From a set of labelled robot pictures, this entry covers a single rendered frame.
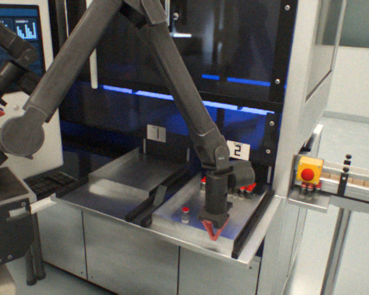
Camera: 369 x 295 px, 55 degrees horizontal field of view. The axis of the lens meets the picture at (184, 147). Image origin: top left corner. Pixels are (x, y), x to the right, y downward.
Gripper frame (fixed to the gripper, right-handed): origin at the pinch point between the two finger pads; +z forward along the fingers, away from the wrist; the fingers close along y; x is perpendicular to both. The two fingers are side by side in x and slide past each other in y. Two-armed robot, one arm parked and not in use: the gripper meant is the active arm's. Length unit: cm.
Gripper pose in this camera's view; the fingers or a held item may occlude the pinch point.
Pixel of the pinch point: (214, 237)
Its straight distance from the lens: 100.3
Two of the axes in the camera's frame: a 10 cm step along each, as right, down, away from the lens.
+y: 4.4, -3.3, 8.4
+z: -0.1, 9.3, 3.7
